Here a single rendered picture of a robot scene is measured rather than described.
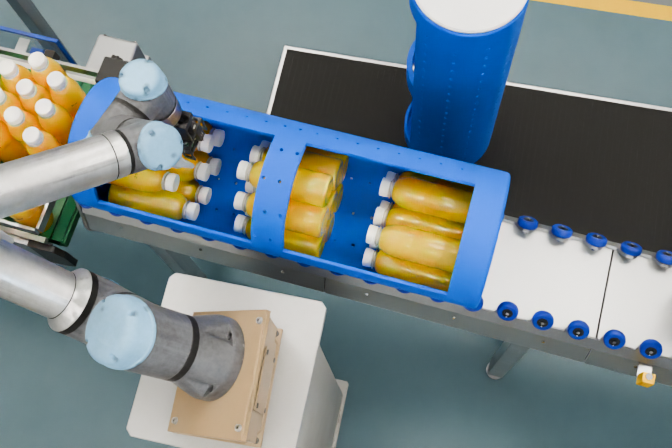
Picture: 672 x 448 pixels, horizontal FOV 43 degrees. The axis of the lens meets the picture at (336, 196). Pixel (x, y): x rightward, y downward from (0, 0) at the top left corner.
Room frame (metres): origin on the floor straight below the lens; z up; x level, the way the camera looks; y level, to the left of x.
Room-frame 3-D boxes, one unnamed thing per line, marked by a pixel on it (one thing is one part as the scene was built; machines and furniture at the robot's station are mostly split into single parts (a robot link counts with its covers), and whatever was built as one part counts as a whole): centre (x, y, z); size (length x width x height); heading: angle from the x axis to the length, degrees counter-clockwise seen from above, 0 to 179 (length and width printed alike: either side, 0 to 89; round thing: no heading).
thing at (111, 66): (1.04, 0.47, 0.95); 0.10 x 0.07 x 0.10; 154
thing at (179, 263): (0.75, 0.49, 0.31); 0.06 x 0.06 x 0.63; 64
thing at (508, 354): (0.32, -0.40, 0.31); 0.06 x 0.06 x 0.63; 64
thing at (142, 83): (0.73, 0.29, 1.45); 0.09 x 0.08 x 0.11; 139
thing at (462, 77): (1.09, -0.40, 0.59); 0.28 x 0.28 x 0.88
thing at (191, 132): (0.73, 0.28, 1.29); 0.09 x 0.08 x 0.12; 64
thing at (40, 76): (1.06, 0.61, 0.99); 0.07 x 0.07 x 0.18
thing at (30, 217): (0.75, 0.70, 0.99); 0.07 x 0.07 x 0.18
